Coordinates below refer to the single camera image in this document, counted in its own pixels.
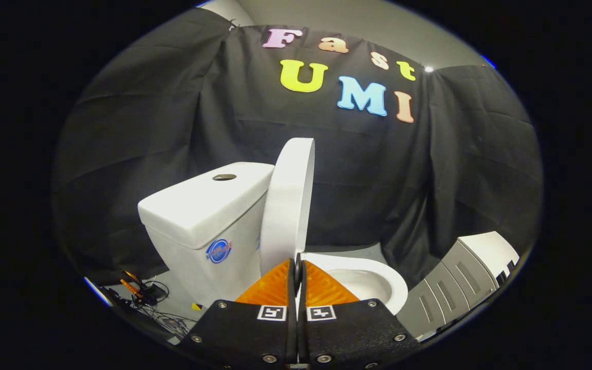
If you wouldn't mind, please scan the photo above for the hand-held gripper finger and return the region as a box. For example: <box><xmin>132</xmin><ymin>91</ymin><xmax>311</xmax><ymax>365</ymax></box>
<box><xmin>296</xmin><ymin>260</ymin><xmax>422</xmax><ymax>370</ymax></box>
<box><xmin>175</xmin><ymin>258</ymin><xmax>297</xmax><ymax>370</ymax></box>

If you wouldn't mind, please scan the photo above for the white toilet lid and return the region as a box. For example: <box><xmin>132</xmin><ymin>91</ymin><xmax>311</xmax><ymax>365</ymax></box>
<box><xmin>260</xmin><ymin>138</ymin><xmax>316</xmax><ymax>275</ymax></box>

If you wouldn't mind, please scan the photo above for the white toilet seat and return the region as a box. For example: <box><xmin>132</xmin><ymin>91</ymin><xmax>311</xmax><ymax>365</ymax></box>
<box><xmin>299</xmin><ymin>252</ymin><xmax>409</xmax><ymax>315</ymax></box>

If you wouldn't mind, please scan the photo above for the white ceramic toilet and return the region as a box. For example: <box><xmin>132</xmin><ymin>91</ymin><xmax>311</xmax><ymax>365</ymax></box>
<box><xmin>138</xmin><ymin>162</ymin><xmax>409</xmax><ymax>315</ymax></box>

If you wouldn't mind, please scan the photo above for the black backdrop cloth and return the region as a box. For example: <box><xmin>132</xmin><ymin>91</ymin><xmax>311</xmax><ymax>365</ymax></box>
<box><xmin>52</xmin><ymin>8</ymin><xmax>543</xmax><ymax>288</ymax></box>

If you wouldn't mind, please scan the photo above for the grey drawer cabinet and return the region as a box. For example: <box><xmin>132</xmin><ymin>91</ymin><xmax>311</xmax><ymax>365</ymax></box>
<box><xmin>396</xmin><ymin>231</ymin><xmax>520</xmax><ymax>340</ymax></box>

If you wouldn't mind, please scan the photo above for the orange black tool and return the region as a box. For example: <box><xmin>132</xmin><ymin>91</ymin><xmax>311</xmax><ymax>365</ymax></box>
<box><xmin>120</xmin><ymin>270</ymin><xmax>146</xmax><ymax>300</ymax></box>

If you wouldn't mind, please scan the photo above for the tangle of black cables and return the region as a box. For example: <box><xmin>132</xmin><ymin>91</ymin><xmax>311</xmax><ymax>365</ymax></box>
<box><xmin>119</xmin><ymin>277</ymin><xmax>199</xmax><ymax>340</ymax></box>

